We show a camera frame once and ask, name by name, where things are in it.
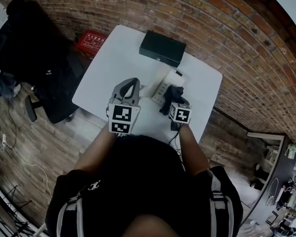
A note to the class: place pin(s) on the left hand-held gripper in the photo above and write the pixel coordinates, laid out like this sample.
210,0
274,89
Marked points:
121,115

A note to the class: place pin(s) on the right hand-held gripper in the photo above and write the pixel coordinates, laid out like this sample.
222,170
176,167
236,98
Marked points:
182,113

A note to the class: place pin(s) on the black cloth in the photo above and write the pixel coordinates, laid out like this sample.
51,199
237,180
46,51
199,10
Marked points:
172,96

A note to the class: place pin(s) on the white telephone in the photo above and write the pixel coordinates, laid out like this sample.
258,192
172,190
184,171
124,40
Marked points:
173,79

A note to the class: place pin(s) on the person's left forearm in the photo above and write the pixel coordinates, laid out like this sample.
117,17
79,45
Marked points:
98,149

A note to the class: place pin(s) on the person's right forearm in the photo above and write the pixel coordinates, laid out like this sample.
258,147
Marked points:
192,149

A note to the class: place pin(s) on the black rectangular box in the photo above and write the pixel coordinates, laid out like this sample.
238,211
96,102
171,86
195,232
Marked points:
162,49

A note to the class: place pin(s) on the red box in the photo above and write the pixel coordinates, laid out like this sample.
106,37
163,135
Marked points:
90,42

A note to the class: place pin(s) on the person's black shirt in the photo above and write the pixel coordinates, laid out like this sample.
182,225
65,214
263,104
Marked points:
143,186

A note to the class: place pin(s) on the black jacket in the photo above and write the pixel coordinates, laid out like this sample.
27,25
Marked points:
39,46

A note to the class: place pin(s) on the black office chair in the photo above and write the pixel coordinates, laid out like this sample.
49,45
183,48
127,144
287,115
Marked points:
30,108

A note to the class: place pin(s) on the green plush toy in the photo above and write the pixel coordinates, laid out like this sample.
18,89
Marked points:
292,150

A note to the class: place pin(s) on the person's leg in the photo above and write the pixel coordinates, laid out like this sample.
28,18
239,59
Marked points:
153,227
1,84

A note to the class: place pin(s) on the white power strip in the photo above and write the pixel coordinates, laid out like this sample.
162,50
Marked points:
4,139

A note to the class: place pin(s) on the black metal stand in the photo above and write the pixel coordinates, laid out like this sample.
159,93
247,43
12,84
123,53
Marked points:
12,206

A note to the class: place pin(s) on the dark desk with white frame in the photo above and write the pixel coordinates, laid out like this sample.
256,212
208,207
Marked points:
281,167

